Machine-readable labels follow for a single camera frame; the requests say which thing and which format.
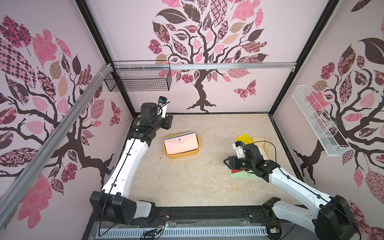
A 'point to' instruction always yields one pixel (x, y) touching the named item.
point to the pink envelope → (181, 144)
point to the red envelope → (233, 171)
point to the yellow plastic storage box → (180, 154)
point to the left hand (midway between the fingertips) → (165, 117)
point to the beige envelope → (263, 144)
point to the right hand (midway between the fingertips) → (227, 163)
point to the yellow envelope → (245, 138)
